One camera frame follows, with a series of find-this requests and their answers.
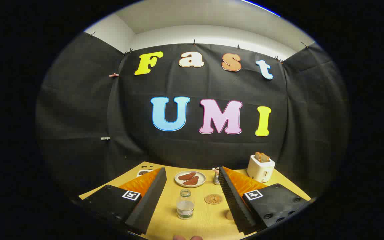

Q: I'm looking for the clear plastic juice bottle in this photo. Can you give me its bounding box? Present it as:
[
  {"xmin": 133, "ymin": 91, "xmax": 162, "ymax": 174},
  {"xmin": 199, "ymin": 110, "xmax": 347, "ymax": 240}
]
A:
[{"xmin": 176, "ymin": 189, "xmax": 195, "ymax": 220}]

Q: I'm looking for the white round plate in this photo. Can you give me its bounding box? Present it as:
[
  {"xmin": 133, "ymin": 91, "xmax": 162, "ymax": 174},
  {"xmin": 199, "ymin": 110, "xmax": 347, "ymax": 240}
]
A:
[{"xmin": 174, "ymin": 171, "xmax": 206, "ymax": 188}]

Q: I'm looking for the white toaster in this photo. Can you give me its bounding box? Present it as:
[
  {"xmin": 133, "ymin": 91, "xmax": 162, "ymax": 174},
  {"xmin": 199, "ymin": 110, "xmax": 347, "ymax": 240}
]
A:
[{"xmin": 247, "ymin": 155, "xmax": 276, "ymax": 183}]

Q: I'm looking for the wooden table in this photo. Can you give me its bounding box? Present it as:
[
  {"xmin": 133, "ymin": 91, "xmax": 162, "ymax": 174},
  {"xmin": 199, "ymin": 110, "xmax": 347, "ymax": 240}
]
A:
[{"xmin": 79, "ymin": 162, "xmax": 312, "ymax": 240}]

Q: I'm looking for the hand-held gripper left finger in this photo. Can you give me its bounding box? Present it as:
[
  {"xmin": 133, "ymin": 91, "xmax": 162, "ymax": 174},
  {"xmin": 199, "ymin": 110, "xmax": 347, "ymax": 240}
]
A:
[{"xmin": 79, "ymin": 167, "xmax": 167, "ymax": 235}]

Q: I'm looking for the black backdrop cloth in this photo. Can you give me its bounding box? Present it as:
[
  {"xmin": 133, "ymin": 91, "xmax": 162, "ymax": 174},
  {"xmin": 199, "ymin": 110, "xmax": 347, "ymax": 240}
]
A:
[{"xmin": 35, "ymin": 32, "xmax": 351, "ymax": 200}]

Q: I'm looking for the round wooden coaster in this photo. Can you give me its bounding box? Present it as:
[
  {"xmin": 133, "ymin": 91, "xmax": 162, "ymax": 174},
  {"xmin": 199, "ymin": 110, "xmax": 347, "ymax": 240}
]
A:
[{"xmin": 204, "ymin": 194, "xmax": 223, "ymax": 205}]

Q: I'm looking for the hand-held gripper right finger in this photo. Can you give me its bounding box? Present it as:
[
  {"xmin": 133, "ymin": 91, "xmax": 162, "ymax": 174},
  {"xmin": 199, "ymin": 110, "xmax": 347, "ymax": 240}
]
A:
[{"xmin": 219, "ymin": 166, "xmax": 312, "ymax": 234}]

